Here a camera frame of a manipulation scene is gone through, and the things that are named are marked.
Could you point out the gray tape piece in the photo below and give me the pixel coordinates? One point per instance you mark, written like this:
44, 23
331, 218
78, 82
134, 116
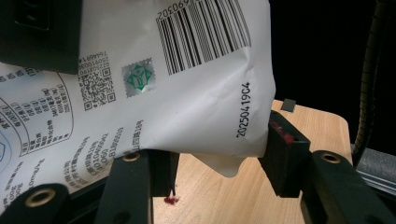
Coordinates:
289, 105

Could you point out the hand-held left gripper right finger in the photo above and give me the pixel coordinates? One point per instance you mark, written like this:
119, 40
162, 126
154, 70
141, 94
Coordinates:
289, 161

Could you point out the white and blue bag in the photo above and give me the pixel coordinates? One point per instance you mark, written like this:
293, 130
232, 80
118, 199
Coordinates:
174, 93

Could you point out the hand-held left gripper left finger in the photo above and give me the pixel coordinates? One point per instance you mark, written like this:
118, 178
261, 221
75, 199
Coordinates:
140, 183

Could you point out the aluminium floor rail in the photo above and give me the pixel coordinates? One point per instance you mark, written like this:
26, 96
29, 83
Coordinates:
375, 172

